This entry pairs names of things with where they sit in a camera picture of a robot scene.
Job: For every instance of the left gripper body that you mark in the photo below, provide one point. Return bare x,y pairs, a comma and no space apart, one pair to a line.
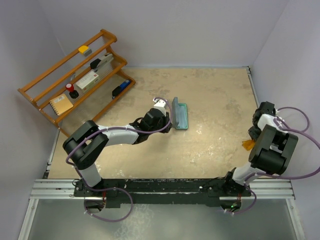
162,124

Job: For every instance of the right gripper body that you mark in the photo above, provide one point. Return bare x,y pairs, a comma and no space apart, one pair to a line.
254,131

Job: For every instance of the orange sunglasses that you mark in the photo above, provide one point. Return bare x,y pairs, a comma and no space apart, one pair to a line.
248,144

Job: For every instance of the grey glasses case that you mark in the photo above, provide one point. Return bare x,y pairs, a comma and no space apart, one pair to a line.
175,107

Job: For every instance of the blue cleaning cloth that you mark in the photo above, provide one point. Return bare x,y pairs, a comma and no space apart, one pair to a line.
182,117

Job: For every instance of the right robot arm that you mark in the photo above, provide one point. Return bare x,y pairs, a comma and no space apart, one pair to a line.
271,154

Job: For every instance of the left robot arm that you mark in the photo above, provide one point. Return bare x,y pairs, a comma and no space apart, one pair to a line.
85,145

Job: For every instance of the white green box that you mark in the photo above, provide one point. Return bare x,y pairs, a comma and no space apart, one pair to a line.
88,81

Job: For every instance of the black white stapler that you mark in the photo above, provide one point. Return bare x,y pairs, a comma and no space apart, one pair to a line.
101,60

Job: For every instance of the wooden shelf rack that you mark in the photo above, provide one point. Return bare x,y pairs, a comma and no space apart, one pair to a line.
90,105

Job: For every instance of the red black stamp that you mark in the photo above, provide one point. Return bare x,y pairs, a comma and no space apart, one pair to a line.
73,93

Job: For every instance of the metal binder clip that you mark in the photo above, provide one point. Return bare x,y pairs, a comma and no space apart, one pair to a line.
72,76

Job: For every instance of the brown spiral notebook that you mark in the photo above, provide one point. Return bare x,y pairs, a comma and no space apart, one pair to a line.
61,104

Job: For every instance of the yellow grey eraser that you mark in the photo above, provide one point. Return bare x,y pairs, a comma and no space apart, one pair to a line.
85,50

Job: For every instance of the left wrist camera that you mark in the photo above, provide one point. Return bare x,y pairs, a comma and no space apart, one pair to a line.
159,103

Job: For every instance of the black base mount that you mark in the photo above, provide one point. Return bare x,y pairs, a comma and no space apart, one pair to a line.
201,191

